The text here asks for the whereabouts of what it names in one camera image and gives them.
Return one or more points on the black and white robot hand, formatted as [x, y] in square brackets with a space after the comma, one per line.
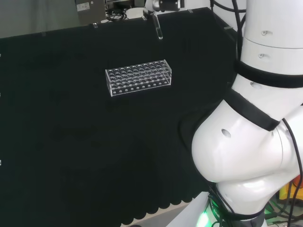
[163, 5]

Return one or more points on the clear glass test tube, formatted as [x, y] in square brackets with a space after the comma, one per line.
[158, 28]

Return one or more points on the clear test tube rack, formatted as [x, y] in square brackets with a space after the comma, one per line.
[138, 77]

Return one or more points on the grey metal box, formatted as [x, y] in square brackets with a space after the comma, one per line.
[90, 11]

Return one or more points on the black bench cloth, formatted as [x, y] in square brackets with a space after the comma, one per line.
[99, 123]

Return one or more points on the yellow stop button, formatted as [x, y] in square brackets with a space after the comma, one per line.
[287, 189]

